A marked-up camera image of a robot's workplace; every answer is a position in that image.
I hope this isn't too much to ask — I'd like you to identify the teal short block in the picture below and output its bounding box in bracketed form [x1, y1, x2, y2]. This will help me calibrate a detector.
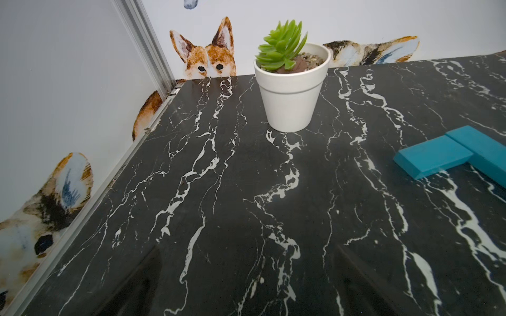
[393, 136, 473, 180]

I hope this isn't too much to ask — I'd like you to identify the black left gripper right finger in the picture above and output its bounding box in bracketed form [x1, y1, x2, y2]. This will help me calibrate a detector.
[333, 246, 419, 315]

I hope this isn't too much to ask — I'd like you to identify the small green plant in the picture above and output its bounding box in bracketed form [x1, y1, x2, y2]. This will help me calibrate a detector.
[256, 20, 308, 72]

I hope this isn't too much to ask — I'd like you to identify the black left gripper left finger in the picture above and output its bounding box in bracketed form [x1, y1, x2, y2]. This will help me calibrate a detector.
[93, 246, 162, 315]

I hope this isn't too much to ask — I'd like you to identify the teal long block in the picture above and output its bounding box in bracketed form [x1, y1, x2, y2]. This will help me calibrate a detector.
[445, 126, 506, 188]

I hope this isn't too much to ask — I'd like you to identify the small white plant pot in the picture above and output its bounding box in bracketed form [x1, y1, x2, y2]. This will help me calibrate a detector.
[254, 43, 333, 132]

